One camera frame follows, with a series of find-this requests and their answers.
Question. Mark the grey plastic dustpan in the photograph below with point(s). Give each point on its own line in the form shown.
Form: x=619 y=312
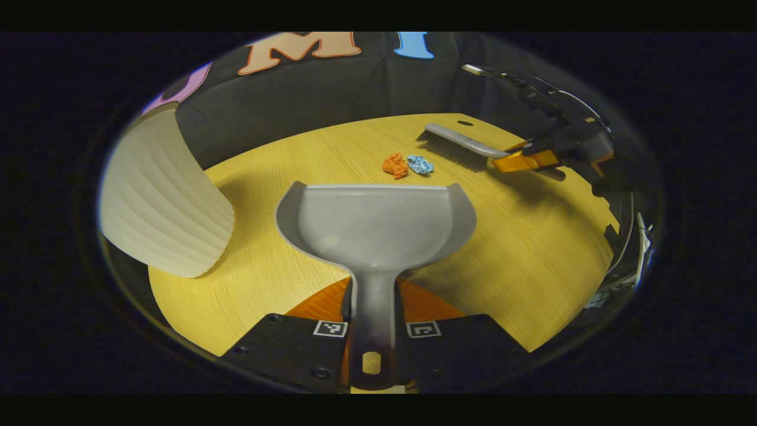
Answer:
x=375 y=225

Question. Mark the small grey broom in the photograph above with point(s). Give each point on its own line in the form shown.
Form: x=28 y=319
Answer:
x=461 y=142

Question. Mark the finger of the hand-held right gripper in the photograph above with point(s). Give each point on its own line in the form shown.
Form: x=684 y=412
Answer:
x=520 y=145
x=526 y=161

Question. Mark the white ribbed garbage bin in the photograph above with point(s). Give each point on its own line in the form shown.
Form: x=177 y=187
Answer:
x=165 y=201

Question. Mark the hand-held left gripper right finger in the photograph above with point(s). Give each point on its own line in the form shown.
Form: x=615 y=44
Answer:
x=455 y=349

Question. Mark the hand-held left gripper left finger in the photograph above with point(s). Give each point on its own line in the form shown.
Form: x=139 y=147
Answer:
x=284 y=349

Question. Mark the blue paper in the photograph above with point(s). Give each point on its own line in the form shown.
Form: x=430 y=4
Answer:
x=420 y=164

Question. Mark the orange paper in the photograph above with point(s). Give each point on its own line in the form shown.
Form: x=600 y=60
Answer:
x=395 y=165

